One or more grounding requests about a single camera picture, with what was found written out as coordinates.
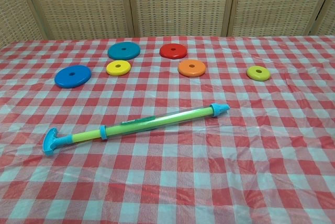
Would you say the orange stacking disc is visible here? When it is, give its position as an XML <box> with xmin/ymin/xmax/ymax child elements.
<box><xmin>177</xmin><ymin>59</ymin><xmax>207</xmax><ymax>78</ymax></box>

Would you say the blue stacking disc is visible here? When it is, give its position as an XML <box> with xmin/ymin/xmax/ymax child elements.
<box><xmin>54</xmin><ymin>64</ymin><xmax>92</xmax><ymax>88</ymax></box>

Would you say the red stacking disc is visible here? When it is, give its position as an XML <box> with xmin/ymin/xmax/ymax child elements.
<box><xmin>159</xmin><ymin>43</ymin><xmax>188</xmax><ymax>59</ymax></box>

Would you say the lime green stacking disc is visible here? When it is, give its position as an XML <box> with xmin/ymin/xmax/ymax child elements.
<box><xmin>246</xmin><ymin>65</ymin><xmax>271</xmax><ymax>82</ymax></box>

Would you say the teal stacking disc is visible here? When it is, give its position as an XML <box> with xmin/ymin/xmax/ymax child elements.
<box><xmin>107</xmin><ymin>41</ymin><xmax>141</xmax><ymax>61</ymax></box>

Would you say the green plastic rod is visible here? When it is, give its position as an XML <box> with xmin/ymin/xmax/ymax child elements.
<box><xmin>42</xmin><ymin>102</ymin><xmax>231</xmax><ymax>158</ymax></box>

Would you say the red white checkered tablecloth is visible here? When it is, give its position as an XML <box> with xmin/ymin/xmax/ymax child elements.
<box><xmin>0</xmin><ymin>35</ymin><xmax>335</xmax><ymax>224</ymax></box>

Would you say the yellow stacking disc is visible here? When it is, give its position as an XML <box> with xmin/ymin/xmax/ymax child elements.
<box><xmin>105</xmin><ymin>60</ymin><xmax>131</xmax><ymax>77</ymax></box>

